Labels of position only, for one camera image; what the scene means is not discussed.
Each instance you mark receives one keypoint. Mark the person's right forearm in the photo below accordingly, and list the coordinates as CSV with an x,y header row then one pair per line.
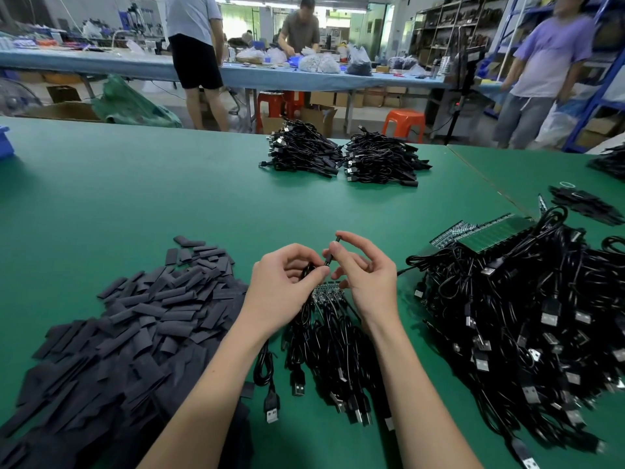
x,y
420,405

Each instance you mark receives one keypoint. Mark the orange plastic stool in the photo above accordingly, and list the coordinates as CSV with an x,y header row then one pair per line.
x,y
404,124

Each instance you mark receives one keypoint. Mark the blue metal shelving rack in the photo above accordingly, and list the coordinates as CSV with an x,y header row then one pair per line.
x,y
610,83

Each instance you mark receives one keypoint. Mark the person's left hand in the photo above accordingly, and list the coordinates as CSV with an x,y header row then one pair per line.
x,y
275,288

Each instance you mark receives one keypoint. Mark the person's left forearm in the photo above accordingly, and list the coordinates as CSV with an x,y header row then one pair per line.
x,y
210,405

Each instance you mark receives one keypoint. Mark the pile of black sleeve strips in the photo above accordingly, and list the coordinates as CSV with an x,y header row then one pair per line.
x,y
117,356

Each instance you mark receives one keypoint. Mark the red plastic stool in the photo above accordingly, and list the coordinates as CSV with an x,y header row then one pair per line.
x,y
271,104

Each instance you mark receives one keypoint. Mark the black tripod stand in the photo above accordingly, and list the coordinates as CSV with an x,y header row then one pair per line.
x,y
461,63

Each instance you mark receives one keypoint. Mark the person's right hand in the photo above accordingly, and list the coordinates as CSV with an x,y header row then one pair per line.
x,y
371,283

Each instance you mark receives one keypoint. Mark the open cardboard box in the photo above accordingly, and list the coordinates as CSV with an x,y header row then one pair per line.
x,y
63,110

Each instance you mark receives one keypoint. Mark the green circuit board panel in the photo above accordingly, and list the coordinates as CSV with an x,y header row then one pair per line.
x,y
493,234

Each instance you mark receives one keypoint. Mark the long blue work table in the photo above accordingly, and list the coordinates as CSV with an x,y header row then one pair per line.
x,y
98,65

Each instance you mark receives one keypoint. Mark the dark storage shelf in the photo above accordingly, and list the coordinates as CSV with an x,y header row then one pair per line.
x,y
435,24

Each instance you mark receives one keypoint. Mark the brown cardboard box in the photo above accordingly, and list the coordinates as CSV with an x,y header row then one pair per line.
x,y
317,120

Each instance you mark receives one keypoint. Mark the green plastic bag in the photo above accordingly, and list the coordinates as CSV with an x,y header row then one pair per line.
x,y
132,104

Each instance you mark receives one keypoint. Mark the blue plastic bin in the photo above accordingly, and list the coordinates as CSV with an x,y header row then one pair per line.
x,y
5,143

